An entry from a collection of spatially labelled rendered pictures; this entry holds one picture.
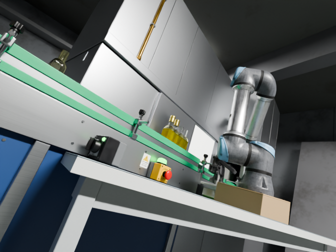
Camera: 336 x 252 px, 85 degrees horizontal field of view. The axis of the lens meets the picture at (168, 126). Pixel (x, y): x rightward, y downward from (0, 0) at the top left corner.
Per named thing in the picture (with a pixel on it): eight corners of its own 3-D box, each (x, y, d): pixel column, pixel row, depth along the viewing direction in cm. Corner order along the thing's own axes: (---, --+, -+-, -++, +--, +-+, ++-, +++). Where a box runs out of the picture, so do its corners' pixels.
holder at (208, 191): (199, 196, 131) (201, 185, 133) (237, 208, 113) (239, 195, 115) (186, 191, 119) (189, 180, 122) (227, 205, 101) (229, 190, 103)
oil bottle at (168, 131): (159, 159, 112) (169, 127, 118) (165, 160, 108) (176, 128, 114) (153, 156, 108) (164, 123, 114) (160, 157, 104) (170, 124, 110)
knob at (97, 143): (90, 152, 59) (81, 148, 57) (96, 139, 61) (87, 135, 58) (97, 154, 56) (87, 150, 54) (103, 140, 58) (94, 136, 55)
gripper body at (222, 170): (212, 174, 126) (216, 158, 130) (224, 177, 120) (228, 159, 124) (207, 171, 121) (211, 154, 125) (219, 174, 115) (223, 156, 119)
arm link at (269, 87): (281, 73, 102) (252, 148, 121) (260, 69, 104) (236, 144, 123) (288, 74, 92) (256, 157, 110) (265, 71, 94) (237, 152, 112)
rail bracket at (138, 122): (133, 140, 76) (144, 112, 80) (144, 142, 72) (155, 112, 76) (126, 137, 74) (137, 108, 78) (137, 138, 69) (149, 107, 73)
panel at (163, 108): (205, 172, 179) (213, 140, 189) (208, 173, 177) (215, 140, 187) (141, 137, 117) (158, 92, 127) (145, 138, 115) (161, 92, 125)
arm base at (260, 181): (278, 198, 84) (281, 177, 86) (265, 194, 75) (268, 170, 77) (247, 190, 95) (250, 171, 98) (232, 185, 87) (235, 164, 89)
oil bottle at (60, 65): (40, 108, 74) (69, 57, 82) (44, 108, 71) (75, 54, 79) (24, 101, 70) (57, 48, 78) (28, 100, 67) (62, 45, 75)
